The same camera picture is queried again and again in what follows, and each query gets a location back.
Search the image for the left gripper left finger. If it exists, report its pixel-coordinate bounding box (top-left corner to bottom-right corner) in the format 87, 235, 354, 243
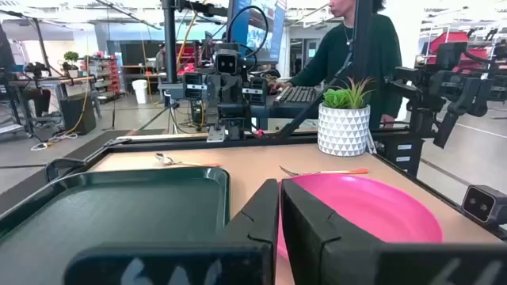
64, 177, 280, 285

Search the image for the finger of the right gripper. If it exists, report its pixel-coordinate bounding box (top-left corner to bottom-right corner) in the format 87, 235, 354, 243
205, 74, 227, 108
226, 74, 249, 108

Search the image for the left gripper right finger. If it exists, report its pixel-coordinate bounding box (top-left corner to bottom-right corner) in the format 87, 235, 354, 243
280, 177, 507, 285

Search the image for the pink plastic plate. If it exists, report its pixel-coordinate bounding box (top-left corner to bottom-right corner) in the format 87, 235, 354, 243
276, 173, 444, 262

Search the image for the orange-handled metal fork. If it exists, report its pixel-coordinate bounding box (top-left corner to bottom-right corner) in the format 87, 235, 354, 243
279, 165, 369, 178

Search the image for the orange-handled metal spoon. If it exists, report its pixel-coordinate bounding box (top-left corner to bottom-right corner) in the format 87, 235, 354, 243
153, 152, 222, 169

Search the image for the dark green serving tray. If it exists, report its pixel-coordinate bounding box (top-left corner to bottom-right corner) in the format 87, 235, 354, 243
0, 165, 231, 285

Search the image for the white waste bin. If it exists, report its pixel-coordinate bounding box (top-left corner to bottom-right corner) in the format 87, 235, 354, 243
131, 78, 149, 105

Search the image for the black computer keyboard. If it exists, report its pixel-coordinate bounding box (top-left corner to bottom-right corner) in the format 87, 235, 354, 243
273, 85, 320, 108

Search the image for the blue-screen monitor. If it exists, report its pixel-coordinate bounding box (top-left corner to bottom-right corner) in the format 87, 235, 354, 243
227, 0, 287, 64

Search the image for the shelf with red bins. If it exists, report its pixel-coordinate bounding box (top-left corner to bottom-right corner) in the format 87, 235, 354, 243
89, 55, 122, 96

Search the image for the person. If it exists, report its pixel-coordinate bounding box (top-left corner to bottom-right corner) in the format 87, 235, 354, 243
271, 0, 404, 130

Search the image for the succulent in white patterned pot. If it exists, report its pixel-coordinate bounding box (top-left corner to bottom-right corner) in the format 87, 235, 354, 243
316, 75, 377, 158

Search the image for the black floor bin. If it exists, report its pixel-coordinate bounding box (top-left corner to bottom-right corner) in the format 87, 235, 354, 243
59, 93, 97, 135

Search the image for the black box with white labels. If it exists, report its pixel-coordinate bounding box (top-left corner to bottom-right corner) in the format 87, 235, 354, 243
374, 134, 425, 177

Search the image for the small background potted plant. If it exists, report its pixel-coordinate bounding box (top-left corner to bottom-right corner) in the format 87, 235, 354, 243
62, 50, 80, 78

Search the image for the grey background workbench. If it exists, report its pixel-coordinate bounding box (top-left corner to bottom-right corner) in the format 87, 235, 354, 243
0, 73, 98, 138

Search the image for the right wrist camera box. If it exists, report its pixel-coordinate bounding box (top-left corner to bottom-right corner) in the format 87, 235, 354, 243
213, 49, 242, 76

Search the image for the black camera cable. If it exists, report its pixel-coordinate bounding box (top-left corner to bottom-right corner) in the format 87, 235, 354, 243
226, 5, 271, 60

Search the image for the black table-level camera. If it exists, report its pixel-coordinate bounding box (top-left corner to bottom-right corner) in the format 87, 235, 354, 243
460, 184, 507, 227

